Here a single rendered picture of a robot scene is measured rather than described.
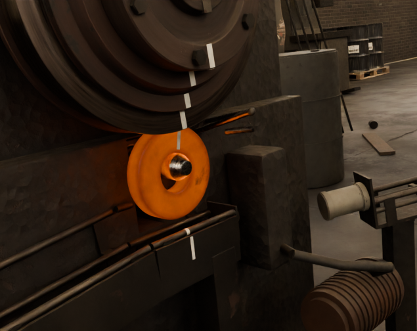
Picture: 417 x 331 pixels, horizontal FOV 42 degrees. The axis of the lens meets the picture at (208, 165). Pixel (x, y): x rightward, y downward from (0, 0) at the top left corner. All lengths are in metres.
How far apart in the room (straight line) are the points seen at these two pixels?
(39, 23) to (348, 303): 0.72
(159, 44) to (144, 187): 0.24
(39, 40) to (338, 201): 0.66
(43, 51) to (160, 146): 0.24
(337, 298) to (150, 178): 0.43
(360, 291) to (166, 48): 0.62
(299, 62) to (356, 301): 2.57
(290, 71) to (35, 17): 2.87
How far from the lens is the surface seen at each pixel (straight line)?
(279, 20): 5.23
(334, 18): 12.71
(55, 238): 0.87
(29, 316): 0.78
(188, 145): 0.91
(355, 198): 1.13
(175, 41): 0.77
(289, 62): 3.52
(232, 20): 0.86
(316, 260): 1.09
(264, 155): 1.03
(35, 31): 0.74
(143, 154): 0.85
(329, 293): 1.08
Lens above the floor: 1.01
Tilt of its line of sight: 13 degrees down
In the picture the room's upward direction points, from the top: 6 degrees counter-clockwise
